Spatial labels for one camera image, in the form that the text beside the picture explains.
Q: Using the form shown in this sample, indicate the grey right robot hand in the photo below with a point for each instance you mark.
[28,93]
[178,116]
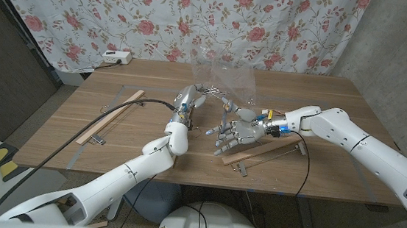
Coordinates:
[246,130]

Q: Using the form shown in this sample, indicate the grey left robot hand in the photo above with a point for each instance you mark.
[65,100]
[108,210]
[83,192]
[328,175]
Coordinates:
[188,96]

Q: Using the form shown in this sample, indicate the transparent cling film sheet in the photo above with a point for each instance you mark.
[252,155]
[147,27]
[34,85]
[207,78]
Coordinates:
[225,75]

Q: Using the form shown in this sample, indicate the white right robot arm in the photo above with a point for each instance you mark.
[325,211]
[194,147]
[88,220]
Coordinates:
[353,138]

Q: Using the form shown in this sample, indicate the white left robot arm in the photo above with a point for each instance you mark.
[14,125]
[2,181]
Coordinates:
[155,154]

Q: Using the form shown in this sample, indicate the wooden clip hanger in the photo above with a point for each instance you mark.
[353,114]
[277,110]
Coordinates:
[111,117]
[195,128]
[259,149]

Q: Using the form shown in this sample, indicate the white power strip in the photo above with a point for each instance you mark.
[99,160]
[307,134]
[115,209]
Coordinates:
[118,57]

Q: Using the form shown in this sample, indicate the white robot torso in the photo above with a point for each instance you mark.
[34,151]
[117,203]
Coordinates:
[223,223]

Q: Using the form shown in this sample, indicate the floral rose print curtain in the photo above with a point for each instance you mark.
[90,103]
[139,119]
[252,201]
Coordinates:
[124,11]

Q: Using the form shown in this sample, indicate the grey table leg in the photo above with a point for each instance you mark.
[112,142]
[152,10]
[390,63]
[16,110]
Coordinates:
[305,222]

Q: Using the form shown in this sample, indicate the grey blue bin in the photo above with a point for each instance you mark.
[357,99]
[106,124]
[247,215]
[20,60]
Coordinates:
[159,202]

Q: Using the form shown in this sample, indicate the white table leg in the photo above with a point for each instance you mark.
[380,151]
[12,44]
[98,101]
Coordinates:
[114,209]

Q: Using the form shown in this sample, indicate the small wooden strip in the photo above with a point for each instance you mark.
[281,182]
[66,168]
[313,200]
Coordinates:
[99,225]

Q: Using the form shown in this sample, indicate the dark perforated partition panel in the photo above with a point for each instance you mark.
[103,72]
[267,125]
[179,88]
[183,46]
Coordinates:
[0,74]

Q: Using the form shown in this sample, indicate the black partition frame post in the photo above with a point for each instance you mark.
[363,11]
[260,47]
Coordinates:
[26,34]

